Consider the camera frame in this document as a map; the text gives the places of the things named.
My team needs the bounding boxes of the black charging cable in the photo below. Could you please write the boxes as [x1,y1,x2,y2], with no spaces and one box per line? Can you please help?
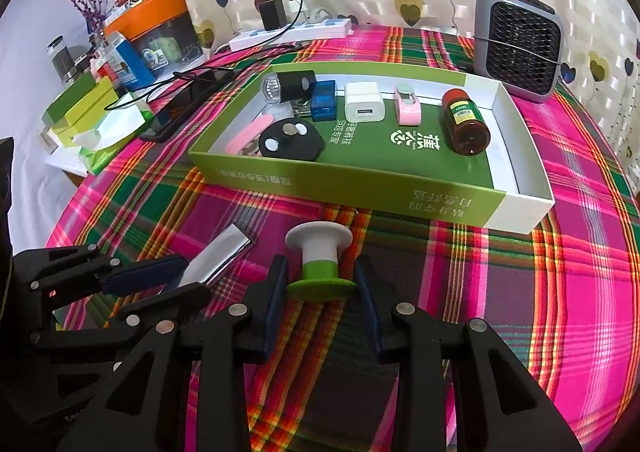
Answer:
[104,45,311,112]

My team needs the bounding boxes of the brown medicine bottle red cap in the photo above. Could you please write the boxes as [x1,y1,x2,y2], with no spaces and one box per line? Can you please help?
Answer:
[440,88,491,155]

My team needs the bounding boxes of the grey mini fan heater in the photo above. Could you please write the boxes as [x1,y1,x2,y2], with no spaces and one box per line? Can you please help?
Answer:
[472,0,565,103]

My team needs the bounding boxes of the black flashlight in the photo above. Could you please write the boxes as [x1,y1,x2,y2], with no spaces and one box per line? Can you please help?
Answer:
[262,71,317,104]

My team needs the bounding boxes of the silver rectangular case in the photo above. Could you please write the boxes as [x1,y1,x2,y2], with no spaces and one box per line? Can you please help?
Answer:
[177,223,252,292]

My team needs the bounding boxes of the black phone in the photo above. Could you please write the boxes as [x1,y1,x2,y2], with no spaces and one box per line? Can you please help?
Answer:
[140,67,236,142]

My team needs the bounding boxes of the orange rimmed storage bin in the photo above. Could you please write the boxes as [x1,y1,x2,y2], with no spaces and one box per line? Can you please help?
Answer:
[102,0,206,70]

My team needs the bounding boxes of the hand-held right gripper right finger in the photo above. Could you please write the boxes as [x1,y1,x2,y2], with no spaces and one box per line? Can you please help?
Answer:
[352,257,583,452]

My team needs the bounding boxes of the yellow-green carton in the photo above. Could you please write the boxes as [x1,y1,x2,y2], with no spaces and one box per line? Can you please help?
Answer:
[47,77,121,148]

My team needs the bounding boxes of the black round disc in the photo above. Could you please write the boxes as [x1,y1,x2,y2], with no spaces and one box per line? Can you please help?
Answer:
[259,121,323,163]

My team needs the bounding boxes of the black adapter cable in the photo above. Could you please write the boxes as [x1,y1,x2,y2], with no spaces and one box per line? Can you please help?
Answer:
[263,0,307,28]

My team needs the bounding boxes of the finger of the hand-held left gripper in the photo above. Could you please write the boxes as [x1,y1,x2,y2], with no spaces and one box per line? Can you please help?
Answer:
[30,282,212,350]
[15,245,188,298]

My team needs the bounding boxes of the green tissue pack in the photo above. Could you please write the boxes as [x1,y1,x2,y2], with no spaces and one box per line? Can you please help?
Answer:
[67,92,155,175]

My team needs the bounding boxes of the black power adapter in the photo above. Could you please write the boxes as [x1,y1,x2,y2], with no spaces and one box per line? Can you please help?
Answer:
[257,0,287,32]

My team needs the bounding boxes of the blue translucent usb device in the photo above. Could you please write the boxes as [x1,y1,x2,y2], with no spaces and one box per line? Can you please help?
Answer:
[309,80,337,122]

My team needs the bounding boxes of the white usb charger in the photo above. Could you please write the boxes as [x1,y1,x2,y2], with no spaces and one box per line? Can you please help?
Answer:
[344,82,385,124]

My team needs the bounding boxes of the glass jar black lid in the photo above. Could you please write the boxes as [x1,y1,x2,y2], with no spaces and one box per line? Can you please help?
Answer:
[46,36,76,82]

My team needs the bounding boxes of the green and white spool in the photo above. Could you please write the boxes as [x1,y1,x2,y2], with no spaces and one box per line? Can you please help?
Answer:
[284,223,358,303]

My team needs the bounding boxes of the green cardboard box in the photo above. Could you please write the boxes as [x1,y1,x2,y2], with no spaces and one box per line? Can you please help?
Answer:
[187,61,556,234]

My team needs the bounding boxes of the dark green carton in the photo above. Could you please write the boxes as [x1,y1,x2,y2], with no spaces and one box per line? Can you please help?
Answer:
[41,72,101,125]

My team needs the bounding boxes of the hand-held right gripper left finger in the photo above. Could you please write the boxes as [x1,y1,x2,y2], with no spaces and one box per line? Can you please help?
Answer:
[57,255,291,452]

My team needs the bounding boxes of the white power strip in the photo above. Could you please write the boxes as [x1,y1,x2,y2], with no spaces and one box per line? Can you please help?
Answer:
[229,17,352,52]

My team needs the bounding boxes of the blue carton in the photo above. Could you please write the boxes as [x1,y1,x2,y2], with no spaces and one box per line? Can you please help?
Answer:
[102,31,157,86]

